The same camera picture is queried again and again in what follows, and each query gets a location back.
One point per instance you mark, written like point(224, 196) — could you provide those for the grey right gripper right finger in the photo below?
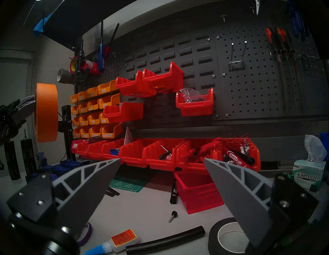
point(241, 200)

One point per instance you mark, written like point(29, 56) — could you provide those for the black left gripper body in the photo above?
point(5, 126)

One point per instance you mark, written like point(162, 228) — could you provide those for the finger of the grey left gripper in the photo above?
point(24, 110)

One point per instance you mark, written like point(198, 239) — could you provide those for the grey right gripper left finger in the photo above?
point(84, 195)

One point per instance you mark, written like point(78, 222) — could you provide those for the orange tape roll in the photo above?
point(46, 113)

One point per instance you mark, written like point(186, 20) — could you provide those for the black tape roll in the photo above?
point(213, 239)

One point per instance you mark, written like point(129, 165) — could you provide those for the red white tape roll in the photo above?
point(92, 68)

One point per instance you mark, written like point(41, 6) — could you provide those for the blue bar clamp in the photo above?
point(69, 164)
point(56, 170)

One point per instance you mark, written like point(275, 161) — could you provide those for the black ribbed cylinder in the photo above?
point(11, 162)

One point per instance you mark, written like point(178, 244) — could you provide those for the black cylinder with metal tip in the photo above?
point(28, 156)

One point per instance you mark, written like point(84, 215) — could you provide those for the red black permanent marker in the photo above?
point(236, 158)

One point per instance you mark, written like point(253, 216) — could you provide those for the red plastic bin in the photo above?
point(195, 109)
point(74, 151)
point(82, 152)
point(154, 162)
point(198, 198)
point(95, 153)
point(133, 157)
point(256, 156)
point(192, 167)
point(167, 81)
point(126, 114)
point(131, 88)
point(108, 155)

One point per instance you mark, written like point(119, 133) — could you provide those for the green cutting mat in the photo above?
point(128, 183)

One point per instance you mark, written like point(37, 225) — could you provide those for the black metal stand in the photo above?
point(67, 128)

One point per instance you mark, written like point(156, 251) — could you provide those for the orange screw bin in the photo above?
point(92, 93)
point(74, 111)
point(83, 109)
point(85, 133)
point(94, 120)
point(111, 133)
point(92, 106)
point(105, 89)
point(76, 134)
point(75, 122)
point(84, 121)
point(109, 102)
point(95, 133)
point(74, 99)
point(82, 96)
point(103, 120)

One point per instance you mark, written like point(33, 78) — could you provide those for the black battery holder with board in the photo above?
point(287, 176)

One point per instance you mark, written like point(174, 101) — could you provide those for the small blue part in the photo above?
point(115, 151)

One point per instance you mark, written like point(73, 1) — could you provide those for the glue bottle with blue cap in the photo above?
point(123, 237)

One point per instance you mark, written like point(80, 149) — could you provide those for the small black knob screw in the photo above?
point(174, 213)

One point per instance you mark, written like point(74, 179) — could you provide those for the black marker pen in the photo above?
point(173, 194)

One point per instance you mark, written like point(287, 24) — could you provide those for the black hanging clamp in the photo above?
point(79, 66)

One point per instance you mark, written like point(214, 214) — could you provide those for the Kimtech tissue box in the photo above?
point(308, 176)

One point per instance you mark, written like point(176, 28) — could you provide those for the white card packet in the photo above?
point(128, 137)

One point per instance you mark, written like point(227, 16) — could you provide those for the black plastic tube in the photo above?
point(167, 240)

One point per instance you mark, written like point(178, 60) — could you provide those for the small black metal tool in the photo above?
point(164, 155)

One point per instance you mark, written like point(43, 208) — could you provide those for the blue plastic bin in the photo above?
point(325, 146)

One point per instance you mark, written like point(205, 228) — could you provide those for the clear bag of black parts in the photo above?
point(191, 95)

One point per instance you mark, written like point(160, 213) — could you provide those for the metal double peg hook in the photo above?
point(236, 63)

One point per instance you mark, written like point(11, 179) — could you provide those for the black carabiner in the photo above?
point(301, 61)

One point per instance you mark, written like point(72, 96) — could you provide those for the silver snips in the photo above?
point(257, 7)

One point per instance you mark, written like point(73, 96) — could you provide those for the grey duct tape roll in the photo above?
point(65, 76)

